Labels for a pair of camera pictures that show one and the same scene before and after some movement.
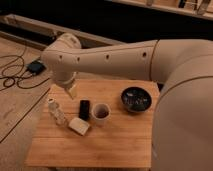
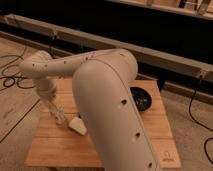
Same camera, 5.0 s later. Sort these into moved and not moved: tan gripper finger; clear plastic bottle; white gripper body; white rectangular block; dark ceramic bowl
Moved: white gripper body; tan gripper finger
Not moved: clear plastic bottle; white rectangular block; dark ceramic bowl
